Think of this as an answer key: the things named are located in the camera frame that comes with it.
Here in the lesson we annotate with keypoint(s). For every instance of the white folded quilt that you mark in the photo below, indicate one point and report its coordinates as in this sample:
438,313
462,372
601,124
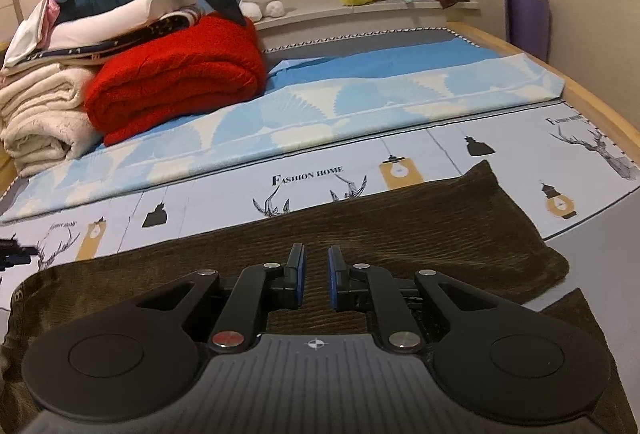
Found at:
38,33

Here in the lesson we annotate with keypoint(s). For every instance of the dark patterned folded cloth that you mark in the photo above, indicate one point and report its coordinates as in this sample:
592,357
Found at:
102,51

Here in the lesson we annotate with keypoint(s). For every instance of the brown corduroy pants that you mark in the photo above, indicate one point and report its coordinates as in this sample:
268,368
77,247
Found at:
315,369

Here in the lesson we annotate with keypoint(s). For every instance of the grey printed bed sheet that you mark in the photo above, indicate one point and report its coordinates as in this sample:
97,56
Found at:
559,167

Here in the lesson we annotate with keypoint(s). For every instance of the red folded blanket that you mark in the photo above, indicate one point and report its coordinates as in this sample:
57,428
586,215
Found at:
203,68

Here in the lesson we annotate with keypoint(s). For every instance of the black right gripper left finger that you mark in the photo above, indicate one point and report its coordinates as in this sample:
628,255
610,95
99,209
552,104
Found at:
138,356

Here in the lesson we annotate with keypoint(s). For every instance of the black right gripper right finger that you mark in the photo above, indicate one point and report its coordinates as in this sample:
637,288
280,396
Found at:
493,357

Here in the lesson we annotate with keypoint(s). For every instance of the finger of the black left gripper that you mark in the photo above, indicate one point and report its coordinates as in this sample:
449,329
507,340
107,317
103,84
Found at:
13,254

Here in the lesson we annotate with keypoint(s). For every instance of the light blue patterned blanket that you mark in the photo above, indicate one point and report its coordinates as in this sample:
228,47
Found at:
307,103

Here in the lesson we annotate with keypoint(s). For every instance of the cream folded blanket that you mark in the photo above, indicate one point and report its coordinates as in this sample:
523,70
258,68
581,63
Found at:
43,117

